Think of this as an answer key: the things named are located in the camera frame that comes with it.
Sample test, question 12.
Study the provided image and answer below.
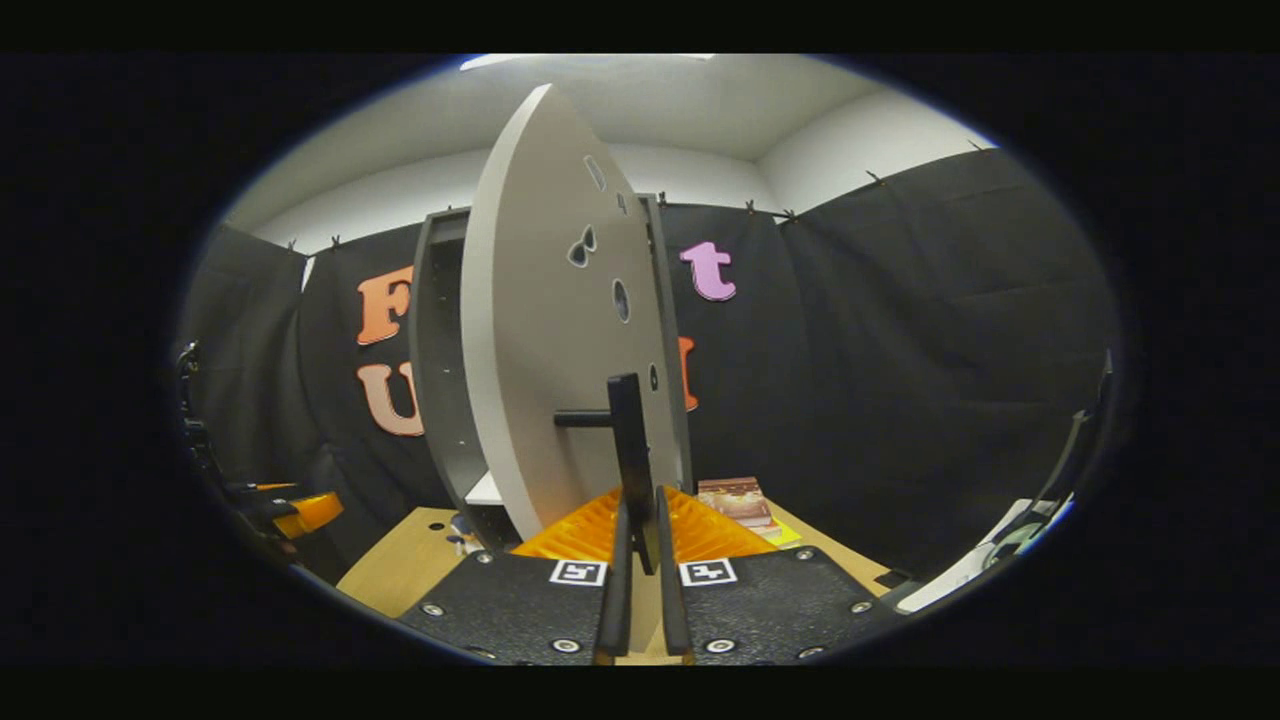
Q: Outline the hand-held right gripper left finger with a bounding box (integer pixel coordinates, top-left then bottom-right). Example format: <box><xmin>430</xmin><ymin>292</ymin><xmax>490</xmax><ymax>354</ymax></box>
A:
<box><xmin>395</xmin><ymin>485</ymin><xmax>636</xmax><ymax>666</ymax></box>

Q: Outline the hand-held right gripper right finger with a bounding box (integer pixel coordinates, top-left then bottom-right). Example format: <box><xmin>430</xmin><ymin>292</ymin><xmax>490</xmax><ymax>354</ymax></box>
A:
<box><xmin>655</xmin><ymin>485</ymin><xmax>903</xmax><ymax>666</ymax></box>

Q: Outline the grey cabinet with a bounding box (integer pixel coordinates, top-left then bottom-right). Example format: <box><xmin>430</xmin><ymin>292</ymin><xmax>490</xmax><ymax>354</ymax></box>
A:
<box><xmin>410</xmin><ymin>195</ymin><xmax>693</xmax><ymax>553</ymax></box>

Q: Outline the white cabinet door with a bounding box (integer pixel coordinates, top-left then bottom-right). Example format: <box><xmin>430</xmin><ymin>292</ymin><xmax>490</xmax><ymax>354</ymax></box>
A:
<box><xmin>460</xmin><ymin>83</ymin><xmax>691</xmax><ymax>541</ymax></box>

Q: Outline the brown cover book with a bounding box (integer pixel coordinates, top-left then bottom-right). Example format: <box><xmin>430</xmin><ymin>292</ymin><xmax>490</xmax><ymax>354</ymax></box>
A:
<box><xmin>697</xmin><ymin>477</ymin><xmax>776</xmax><ymax>529</ymax></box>

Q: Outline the white side table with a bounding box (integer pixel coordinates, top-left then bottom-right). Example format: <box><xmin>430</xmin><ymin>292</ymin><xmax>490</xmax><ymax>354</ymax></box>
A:
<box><xmin>895</xmin><ymin>495</ymin><xmax>1076</xmax><ymax>613</ymax></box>

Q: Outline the round grey object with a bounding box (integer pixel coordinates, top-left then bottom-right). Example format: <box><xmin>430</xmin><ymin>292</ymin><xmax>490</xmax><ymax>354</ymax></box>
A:
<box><xmin>985</xmin><ymin>520</ymin><xmax>1046</xmax><ymax>571</ymax></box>

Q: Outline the black backdrop cloth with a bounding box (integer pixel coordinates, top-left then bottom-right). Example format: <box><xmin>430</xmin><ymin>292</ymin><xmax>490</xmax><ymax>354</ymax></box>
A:
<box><xmin>180</xmin><ymin>148</ymin><xmax>1116</xmax><ymax>591</ymax></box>

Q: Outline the black door handle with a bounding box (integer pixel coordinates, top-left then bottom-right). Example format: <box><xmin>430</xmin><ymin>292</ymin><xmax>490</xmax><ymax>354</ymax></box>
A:
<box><xmin>553</xmin><ymin>373</ymin><xmax>661</xmax><ymax>576</ymax></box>

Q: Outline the dark curved frame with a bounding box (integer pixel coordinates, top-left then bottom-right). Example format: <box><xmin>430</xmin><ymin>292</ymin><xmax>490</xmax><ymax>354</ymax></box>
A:
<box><xmin>1040</xmin><ymin>350</ymin><xmax>1116</xmax><ymax>531</ymax></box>

